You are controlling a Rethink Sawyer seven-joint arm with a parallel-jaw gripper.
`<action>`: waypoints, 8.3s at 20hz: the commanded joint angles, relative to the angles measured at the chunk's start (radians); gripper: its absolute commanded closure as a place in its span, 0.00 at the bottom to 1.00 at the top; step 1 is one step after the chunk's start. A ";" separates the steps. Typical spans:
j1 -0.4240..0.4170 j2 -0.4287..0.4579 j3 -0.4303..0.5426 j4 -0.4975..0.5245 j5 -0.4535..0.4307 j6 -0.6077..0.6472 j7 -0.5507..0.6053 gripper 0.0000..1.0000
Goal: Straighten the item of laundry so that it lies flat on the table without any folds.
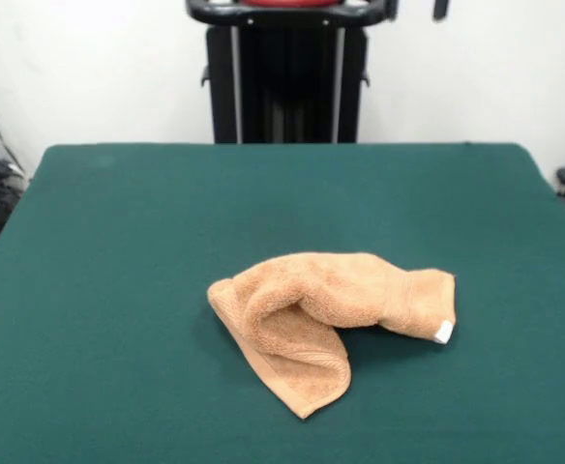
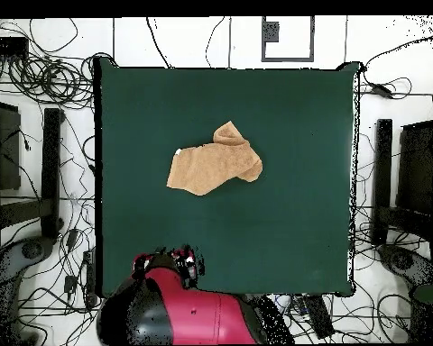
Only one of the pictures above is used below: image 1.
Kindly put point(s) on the dark green table cloth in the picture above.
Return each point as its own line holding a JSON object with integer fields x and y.
{"x": 118, "y": 290}

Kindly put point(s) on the tan terry towel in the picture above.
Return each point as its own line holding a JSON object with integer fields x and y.
{"x": 321, "y": 290}

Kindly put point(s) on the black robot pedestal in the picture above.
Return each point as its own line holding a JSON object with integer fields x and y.
{"x": 287, "y": 87}

